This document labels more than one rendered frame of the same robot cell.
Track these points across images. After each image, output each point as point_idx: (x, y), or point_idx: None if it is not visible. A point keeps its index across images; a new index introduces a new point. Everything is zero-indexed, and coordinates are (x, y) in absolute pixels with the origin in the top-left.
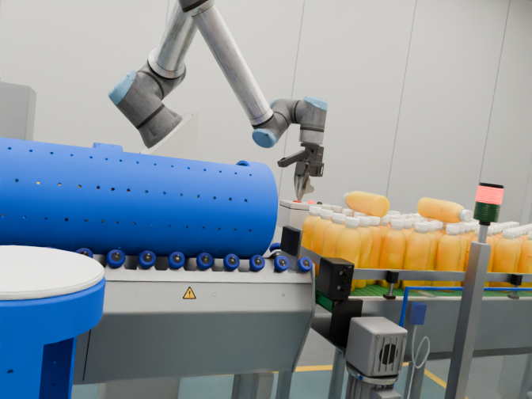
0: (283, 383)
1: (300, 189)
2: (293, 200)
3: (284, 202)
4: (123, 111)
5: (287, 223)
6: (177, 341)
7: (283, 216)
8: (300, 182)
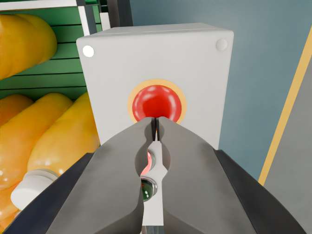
0: None
1: (112, 143)
2: (155, 87)
3: (158, 33)
4: None
5: (109, 29)
6: None
7: (148, 28)
8: (116, 183)
